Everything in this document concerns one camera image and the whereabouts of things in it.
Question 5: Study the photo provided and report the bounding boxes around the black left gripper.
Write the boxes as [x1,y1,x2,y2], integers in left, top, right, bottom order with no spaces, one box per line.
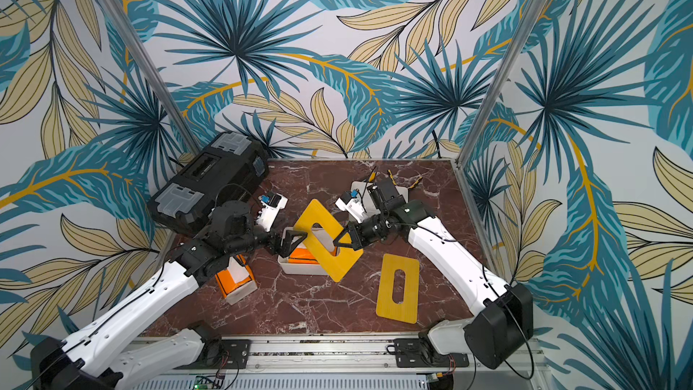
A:
[227,216,309,256]

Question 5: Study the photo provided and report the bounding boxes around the yellow wooden box lid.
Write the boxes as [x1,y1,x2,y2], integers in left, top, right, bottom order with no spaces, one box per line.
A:
[293,200,364,283]

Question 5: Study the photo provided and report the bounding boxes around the white plastic tissue box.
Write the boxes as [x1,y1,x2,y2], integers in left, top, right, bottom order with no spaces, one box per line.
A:
[277,256,328,276]

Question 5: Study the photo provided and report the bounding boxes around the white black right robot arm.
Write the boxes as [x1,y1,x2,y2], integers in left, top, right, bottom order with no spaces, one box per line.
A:
[337,198,534,369]

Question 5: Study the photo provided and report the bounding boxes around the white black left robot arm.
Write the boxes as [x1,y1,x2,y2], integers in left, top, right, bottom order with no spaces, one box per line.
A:
[28,200,308,389]

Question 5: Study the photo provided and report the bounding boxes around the black plastic toolbox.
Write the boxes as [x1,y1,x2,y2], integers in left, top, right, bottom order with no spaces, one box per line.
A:
[147,131,269,237]

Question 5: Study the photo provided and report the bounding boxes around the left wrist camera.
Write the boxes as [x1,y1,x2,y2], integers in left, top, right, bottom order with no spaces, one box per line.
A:
[256,192,288,232]

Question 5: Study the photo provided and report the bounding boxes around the yellow black handled pliers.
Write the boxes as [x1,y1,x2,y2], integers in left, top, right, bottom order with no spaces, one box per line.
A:
[407,176,422,190]

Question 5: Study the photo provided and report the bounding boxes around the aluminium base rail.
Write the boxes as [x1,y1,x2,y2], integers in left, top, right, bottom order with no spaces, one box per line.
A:
[134,332,548,377]

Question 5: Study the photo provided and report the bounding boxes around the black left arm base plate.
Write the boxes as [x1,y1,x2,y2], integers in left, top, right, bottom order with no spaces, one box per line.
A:
[198,339,251,370]

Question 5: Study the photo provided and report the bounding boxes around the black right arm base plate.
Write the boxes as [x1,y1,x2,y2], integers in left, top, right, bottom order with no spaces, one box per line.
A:
[386,338,470,370]

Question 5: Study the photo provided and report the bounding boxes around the left aluminium corner post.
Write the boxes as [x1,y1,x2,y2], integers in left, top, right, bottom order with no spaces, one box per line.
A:
[97,0,200,155]

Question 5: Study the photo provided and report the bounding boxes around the aluminium corner post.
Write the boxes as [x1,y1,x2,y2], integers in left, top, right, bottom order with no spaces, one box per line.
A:
[456,0,547,170]
[97,0,200,155]

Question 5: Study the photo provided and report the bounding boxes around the right aluminium corner post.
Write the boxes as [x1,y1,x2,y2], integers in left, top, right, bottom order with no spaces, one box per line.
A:
[456,0,547,170]

